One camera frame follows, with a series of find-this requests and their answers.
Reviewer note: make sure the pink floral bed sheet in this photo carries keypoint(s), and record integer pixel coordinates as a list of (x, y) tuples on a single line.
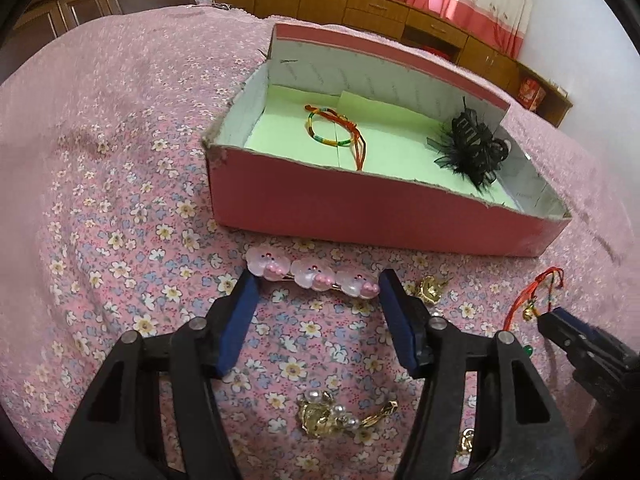
[(125, 185)]

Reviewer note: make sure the pink cardboard box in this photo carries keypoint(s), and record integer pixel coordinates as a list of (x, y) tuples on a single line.
[(350, 215)]

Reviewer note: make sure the small gold earring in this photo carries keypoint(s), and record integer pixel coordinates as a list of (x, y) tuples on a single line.
[(466, 444)]

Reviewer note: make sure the dark wooden headboard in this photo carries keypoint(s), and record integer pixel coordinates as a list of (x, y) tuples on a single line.
[(75, 5)]

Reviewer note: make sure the pink flower hair clip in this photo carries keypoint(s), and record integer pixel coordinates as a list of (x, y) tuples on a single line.
[(310, 274)]

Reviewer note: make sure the black feather hair clip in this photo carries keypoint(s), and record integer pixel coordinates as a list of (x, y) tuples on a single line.
[(470, 135)]

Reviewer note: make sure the gold pearl hair clip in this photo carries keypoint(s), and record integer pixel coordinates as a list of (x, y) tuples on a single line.
[(320, 412)]

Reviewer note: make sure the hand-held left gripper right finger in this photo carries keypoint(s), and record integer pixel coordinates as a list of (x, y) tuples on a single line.
[(400, 325)]

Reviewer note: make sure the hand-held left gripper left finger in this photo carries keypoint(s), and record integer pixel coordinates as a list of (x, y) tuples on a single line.
[(240, 320)]

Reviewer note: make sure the red gift box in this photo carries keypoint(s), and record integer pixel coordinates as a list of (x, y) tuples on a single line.
[(531, 92)]

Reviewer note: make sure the small gold flower ornament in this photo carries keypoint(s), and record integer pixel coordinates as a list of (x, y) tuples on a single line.
[(431, 290)]

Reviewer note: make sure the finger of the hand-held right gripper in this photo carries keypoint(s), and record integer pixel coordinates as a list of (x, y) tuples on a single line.
[(562, 327)]

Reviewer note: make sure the red item in cabinet niche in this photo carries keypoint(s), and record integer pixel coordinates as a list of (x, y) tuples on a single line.
[(440, 53)]

